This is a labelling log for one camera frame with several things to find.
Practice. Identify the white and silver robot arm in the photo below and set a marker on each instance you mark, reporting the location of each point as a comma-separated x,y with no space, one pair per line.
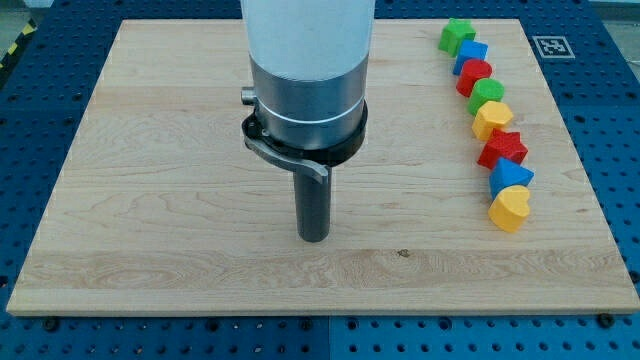
309,64

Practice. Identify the blue triangle block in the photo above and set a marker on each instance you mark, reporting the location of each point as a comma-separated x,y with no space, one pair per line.
507,173

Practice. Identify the black cylindrical pointer tool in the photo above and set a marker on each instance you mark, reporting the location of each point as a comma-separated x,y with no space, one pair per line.
313,207

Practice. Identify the black clamp with metal lever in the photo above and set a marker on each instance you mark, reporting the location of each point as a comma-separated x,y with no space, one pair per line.
312,163

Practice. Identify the light wooden board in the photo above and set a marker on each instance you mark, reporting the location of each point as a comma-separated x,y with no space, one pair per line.
161,210

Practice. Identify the yellow hexagon block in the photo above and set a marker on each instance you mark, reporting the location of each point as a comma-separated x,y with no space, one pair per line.
491,115

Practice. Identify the green cylinder block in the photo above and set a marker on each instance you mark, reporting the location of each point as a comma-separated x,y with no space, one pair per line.
484,90

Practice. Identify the red cylinder block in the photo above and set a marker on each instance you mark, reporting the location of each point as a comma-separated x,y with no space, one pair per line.
472,71

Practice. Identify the red star block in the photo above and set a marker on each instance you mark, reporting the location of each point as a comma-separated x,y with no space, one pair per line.
502,144

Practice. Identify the yellow heart block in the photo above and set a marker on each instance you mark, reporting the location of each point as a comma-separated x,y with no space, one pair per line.
510,208

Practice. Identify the blue cube block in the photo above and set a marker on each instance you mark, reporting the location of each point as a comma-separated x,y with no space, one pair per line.
469,49

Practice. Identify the green star block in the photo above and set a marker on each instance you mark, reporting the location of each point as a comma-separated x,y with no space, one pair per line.
454,33

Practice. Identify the white fiducial marker tag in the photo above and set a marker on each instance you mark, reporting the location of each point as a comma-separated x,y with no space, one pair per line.
553,47

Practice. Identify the yellow black hazard tape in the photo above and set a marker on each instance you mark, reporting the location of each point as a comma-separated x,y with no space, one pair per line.
18,47

